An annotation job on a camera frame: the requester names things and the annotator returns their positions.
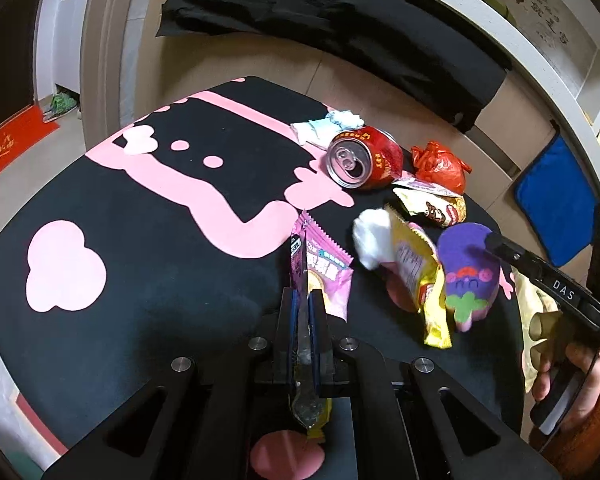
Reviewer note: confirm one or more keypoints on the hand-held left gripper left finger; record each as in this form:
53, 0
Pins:
292, 312

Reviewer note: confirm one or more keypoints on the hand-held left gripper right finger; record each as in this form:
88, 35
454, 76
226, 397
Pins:
317, 332

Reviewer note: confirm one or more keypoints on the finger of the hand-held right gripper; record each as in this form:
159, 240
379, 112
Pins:
512, 255

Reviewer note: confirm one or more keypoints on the pale yellow plastic bag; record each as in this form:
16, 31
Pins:
527, 300

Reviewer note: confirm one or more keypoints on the purple plush toy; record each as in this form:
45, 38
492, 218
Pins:
462, 260

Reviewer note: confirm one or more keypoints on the pink snack packet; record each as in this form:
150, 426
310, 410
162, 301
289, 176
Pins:
326, 270

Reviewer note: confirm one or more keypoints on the red drink can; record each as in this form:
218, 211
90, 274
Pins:
375, 160

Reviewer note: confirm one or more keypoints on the light blue tissue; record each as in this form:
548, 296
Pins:
320, 130

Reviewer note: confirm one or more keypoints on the person's right forearm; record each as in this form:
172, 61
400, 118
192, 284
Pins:
587, 440

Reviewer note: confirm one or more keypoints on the person's right hand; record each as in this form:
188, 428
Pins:
582, 375

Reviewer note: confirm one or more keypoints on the blue towel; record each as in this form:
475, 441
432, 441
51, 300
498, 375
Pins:
555, 200

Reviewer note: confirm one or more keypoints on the yellow brown snack wrapper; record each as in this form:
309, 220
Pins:
435, 210

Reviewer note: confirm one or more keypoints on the yellow snack packet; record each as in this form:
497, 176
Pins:
415, 260

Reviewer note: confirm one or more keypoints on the white crumpled tissue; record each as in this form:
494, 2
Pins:
372, 235

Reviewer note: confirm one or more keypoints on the small pink white wrapper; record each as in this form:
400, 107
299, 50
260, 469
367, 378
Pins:
422, 183

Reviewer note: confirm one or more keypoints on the red plastic bag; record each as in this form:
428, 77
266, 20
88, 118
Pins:
440, 165

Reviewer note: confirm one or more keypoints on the black pink patterned tablecloth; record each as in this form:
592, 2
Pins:
130, 260

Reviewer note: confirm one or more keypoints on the black hanging cloth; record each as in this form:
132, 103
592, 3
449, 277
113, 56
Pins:
330, 20

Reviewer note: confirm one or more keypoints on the green shoes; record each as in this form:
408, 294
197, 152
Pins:
60, 105

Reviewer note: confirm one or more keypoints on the red doormat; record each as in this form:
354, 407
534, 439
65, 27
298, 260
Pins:
10, 150

